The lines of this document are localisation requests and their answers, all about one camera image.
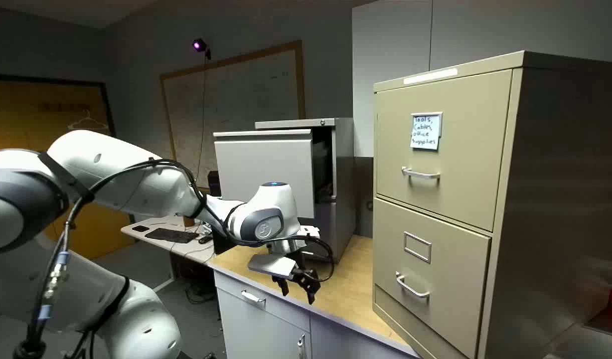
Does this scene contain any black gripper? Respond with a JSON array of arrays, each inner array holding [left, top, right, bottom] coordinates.
[[271, 242, 323, 308]]

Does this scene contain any wood topped grey counter cabinet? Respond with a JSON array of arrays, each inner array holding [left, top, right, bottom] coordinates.
[[207, 234, 416, 359]]

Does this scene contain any beige drawer with label holder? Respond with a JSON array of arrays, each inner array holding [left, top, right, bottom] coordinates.
[[370, 196, 492, 359]]

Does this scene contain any beige drawer with paper label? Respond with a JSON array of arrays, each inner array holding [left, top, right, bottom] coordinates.
[[372, 68, 514, 234]]

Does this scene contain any large beige filing cabinet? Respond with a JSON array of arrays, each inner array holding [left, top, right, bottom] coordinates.
[[370, 50, 612, 359]]

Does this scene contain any light office desk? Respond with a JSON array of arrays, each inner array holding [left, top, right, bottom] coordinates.
[[119, 214, 217, 266]]

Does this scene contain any black keyboard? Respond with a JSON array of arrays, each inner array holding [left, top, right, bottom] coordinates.
[[143, 226, 201, 246]]

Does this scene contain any white paper label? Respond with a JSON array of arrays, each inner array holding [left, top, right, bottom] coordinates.
[[408, 110, 444, 154]]

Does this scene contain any wood framed whiteboard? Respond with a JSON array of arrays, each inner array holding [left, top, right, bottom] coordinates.
[[157, 40, 307, 196]]

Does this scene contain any yellow wooden door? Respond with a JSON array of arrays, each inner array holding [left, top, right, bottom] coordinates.
[[0, 72, 135, 264]]

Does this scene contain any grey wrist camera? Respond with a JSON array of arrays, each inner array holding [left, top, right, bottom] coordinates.
[[247, 250, 301, 282]]

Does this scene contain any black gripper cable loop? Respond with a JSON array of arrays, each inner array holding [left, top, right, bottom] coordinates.
[[297, 234, 337, 284]]

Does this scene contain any silver counter drawer handle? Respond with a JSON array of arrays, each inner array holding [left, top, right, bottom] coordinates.
[[239, 290, 269, 310]]

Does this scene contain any metal handle of unlabelled drawer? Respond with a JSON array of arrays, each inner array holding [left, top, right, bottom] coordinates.
[[392, 270, 432, 304]]

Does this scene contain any metal handle of labelled drawer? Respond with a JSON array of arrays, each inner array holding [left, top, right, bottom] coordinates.
[[398, 164, 444, 188]]

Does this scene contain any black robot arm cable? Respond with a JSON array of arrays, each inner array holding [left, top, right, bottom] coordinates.
[[12, 156, 235, 359]]

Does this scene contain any camera with purple light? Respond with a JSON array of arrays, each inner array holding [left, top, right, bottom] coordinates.
[[189, 36, 213, 62]]

